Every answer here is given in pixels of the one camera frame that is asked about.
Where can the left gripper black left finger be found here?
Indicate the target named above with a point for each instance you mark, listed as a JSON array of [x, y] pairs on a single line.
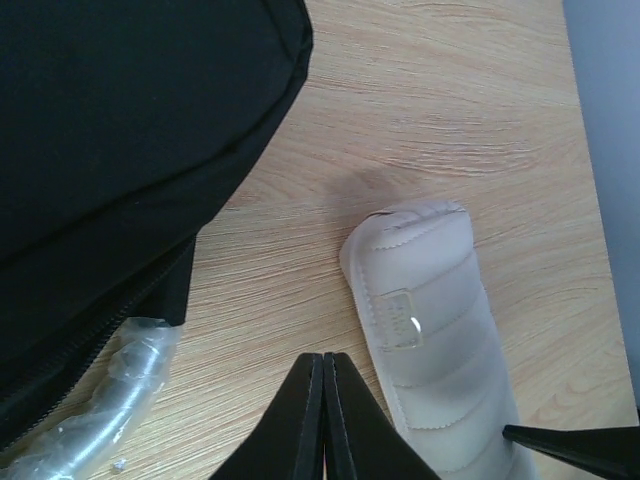
[[287, 443]]

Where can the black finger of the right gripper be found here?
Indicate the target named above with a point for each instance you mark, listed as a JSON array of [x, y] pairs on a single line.
[[609, 453]]

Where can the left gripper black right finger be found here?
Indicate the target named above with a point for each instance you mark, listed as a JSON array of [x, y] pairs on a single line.
[[360, 441]]

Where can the beige fabric pencil case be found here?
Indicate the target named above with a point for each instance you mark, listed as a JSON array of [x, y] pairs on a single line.
[[416, 284]]

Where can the black student bag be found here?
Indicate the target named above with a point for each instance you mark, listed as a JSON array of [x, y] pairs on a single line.
[[125, 128]]

